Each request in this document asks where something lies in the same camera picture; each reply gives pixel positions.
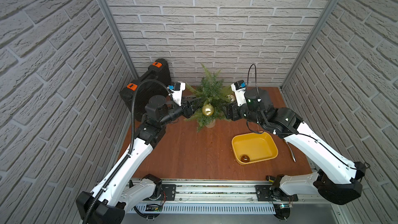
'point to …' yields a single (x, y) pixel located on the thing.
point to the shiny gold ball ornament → (208, 110)
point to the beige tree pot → (212, 125)
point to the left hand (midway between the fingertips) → (201, 96)
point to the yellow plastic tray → (257, 146)
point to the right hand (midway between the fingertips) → (229, 103)
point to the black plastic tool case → (159, 70)
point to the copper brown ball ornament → (245, 158)
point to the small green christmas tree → (211, 89)
